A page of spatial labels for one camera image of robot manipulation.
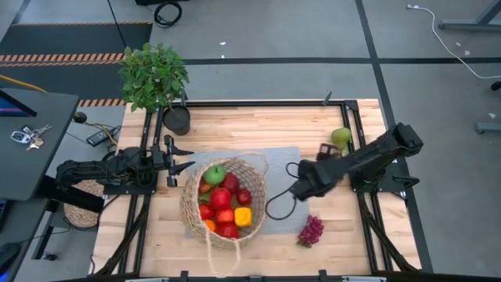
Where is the white floor cable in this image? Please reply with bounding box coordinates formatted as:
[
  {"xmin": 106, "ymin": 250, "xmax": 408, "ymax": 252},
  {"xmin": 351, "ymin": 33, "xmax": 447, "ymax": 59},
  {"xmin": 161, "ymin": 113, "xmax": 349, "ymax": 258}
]
[{"xmin": 406, "ymin": 3, "xmax": 501, "ymax": 81}]

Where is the metal key bunch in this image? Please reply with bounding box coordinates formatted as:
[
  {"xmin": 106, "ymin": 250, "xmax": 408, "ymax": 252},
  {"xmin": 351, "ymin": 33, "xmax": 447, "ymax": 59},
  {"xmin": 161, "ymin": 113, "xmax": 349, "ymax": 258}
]
[{"xmin": 22, "ymin": 124, "xmax": 52, "ymax": 152}]

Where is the grey desk leg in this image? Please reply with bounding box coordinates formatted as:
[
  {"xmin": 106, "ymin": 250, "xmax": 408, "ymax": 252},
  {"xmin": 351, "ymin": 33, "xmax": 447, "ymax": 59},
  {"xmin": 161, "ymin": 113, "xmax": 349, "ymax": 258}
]
[{"xmin": 438, "ymin": 0, "xmax": 501, "ymax": 33}]

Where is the grey furniture foot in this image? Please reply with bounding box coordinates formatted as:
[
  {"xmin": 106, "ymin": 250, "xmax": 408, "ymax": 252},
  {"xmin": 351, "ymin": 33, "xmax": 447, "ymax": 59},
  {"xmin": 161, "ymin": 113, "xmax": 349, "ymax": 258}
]
[{"xmin": 476, "ymin": 121, "xmax": 501, "ymax": 135}]

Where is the grey woven placemat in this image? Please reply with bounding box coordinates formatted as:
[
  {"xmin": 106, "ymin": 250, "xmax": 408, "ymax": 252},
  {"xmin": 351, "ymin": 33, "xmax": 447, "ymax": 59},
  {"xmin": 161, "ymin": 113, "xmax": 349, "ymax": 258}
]
[{"xmin": 183, "ymin": 146, "xmax": 311, "ymax": 238}]

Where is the black plant pot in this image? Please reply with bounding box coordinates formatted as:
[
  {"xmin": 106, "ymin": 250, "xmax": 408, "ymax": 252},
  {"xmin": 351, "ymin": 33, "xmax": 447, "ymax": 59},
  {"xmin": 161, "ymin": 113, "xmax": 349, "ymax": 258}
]
[{"xmin": 162, "ymin": 106, "xmax": 192, "ymax": 136}]

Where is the black computer mouse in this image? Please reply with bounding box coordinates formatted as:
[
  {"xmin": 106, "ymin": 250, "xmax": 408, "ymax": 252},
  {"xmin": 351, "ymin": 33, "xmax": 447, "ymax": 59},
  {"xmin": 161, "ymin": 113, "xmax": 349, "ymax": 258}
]
[{"xmin": 0, "ymin": 242, "xmax": 21, "ymax": 268}]

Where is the red-yellow peach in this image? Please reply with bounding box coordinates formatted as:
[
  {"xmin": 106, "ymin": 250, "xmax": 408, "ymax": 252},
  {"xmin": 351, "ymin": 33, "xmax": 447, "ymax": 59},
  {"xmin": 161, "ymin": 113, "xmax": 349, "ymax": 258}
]
[{"xmin": 216, "ymin": 208, "xmax": 235, "ymax": 224}]

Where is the black office desk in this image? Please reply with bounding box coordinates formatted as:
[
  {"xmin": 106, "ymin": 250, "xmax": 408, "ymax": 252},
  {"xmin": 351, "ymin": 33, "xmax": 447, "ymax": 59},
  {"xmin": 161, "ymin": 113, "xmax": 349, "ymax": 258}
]
[{"xmin": 0, "ymin": 88, "xmax": 80, "ymax": 201}]

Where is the green pear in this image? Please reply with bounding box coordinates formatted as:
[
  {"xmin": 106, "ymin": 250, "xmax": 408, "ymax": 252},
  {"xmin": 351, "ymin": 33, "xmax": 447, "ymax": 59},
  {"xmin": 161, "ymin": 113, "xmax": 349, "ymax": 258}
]
[{"xmin": 331, "ymin": 127, "xmax": 352, "ymax": 153}]

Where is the yellow bell pepper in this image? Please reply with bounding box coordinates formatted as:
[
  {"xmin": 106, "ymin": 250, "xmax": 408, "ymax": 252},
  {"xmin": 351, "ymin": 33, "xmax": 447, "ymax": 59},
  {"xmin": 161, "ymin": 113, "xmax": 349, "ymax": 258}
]
[{"xmin": 234, "ymin": 207, "xmax": 254, "ymax": 228}]

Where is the woven straw basket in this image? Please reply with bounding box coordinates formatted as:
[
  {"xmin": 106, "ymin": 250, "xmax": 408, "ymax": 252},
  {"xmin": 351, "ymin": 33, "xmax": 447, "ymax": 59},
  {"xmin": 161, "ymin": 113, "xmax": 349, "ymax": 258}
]
[{"xmin": 178, "ymin": 151, "xmax": 270, "ymax": 276}]

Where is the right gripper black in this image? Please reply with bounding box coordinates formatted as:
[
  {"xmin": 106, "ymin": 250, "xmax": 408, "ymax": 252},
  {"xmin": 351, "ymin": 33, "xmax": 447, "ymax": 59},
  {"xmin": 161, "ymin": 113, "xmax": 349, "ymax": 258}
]
[{"xmin": 289, "ymin": 157, "xmax": 342, "ymax": 203}]

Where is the yellow floor cable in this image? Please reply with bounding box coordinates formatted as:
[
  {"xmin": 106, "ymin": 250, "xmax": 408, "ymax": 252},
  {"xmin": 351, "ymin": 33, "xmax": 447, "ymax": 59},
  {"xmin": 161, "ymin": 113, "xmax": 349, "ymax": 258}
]
[{"xmin": 0, "ymin": 74, "xmax": 49, "ymax": 94}]

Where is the green leafy plant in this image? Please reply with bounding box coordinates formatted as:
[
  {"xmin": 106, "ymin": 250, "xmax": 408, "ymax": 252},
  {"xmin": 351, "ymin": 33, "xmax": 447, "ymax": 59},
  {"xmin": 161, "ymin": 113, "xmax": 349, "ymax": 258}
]
[{"xmin": 118, "ymin": 42, "xmax": 190, "ymax": 114}]

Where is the coiled black floor cable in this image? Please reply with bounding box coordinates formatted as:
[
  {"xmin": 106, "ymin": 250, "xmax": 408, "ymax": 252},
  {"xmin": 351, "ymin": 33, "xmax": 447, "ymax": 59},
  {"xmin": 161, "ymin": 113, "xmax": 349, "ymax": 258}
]
[{"xmin": 153, "ymin": 1, "xmax": 183, "ymax": 29}]

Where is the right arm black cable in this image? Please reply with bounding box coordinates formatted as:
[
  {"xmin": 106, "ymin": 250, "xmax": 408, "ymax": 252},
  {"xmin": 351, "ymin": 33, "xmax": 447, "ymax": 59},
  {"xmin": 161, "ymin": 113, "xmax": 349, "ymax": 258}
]
[{"xmin": 265, "ymin": 161, "xmax": 301, "ymax": 221}]

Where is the purple grape bunch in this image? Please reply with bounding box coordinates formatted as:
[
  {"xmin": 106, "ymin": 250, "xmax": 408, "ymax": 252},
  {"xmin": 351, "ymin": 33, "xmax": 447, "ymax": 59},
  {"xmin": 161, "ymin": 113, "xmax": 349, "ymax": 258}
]
[{"xmin": 296, "ymin": 214, "xmax": 326, "ymax": 249}]

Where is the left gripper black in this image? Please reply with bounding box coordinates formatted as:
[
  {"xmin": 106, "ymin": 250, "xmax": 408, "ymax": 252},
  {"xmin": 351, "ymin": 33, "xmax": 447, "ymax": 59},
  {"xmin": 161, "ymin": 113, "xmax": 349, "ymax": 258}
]
[{"xmin": 150, "ymin": 134, "xmax": 196, "ymax": 188}]

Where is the dark red apple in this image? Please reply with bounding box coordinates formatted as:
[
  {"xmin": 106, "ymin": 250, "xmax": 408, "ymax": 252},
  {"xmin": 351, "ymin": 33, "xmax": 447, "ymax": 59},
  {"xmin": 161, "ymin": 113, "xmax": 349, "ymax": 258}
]
[{"xmin": 222, "ymin": 173, "xmax": 240, "ymax": 195}]

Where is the small red apple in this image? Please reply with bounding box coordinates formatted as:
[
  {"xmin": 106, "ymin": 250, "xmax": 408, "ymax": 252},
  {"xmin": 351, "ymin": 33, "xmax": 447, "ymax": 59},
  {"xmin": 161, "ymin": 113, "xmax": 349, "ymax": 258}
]
[{"xmin": 236, "ymin": 188, "xmax": 253, "ymax": 207}]

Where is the blue-lit monitor screen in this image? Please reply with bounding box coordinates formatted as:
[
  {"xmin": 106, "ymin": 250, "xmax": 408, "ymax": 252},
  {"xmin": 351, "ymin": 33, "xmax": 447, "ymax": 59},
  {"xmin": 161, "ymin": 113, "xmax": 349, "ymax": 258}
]
[{"xmin": 0, "ymin": 90, "xmax": 38, "ymax": 118}]

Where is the round woven pouf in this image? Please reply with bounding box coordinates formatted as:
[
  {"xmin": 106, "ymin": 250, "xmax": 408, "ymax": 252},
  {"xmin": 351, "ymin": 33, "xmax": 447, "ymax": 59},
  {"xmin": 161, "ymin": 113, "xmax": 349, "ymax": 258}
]
[{"xmin": 62, "ymin": 179, "xmax": 107, "ymax": 229}]

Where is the green apple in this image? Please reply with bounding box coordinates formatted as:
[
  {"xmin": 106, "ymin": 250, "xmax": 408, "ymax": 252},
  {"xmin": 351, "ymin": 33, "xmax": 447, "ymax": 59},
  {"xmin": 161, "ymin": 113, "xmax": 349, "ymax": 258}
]
[{"xmin": 203, "ymin": 164, "xmax": 227, "ymax": 186}]

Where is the black power adapter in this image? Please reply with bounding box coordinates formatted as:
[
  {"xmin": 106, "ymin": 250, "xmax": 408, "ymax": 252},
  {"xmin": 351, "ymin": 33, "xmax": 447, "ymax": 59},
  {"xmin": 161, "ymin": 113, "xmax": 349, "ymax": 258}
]
[{"xmin": 85, "ymin": 125, "xmax": 122, "ymax": 148}]

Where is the grey side desk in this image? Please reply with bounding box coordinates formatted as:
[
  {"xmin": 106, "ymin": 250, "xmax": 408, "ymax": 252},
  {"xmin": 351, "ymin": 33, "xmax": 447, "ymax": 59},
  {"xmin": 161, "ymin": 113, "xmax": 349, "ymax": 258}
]
[{"xmin": 0, "ymin": 197, "xmax": 51, "ymax": 282}]

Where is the car key fob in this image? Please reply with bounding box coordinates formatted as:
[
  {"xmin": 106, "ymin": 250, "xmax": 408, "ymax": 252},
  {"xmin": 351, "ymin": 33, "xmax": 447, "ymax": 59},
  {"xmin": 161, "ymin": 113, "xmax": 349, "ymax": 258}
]
[{"xmin": 10, "ymin": 131, "xmax": 32, "ymax": 145}]

